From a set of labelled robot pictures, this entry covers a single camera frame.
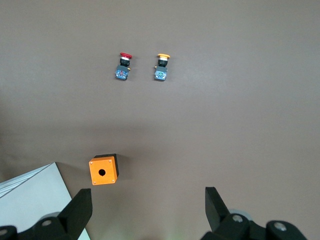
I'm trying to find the yellow mushroom push button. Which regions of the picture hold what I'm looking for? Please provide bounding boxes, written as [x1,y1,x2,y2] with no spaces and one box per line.
[153,52,171,82]

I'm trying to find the brown table cover sheet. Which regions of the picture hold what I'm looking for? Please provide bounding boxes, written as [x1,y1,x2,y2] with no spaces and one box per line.
[0,0,320,240]

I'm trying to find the orange button enclosure box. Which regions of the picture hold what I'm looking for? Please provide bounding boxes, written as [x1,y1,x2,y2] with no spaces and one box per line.
[88,153,120,187]

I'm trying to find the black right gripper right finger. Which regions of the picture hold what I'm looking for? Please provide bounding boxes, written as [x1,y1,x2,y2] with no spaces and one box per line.
[201,186,309,240]

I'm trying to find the white drawer cabinet housing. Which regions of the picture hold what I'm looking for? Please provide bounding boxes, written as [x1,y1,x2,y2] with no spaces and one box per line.
[0,162,91,240]

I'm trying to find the red mushroom push button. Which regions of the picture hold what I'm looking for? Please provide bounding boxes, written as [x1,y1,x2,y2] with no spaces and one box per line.
[115,51,134,81]

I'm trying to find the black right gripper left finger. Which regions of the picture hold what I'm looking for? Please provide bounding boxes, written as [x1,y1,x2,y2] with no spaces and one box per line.
[0,188,94,240]

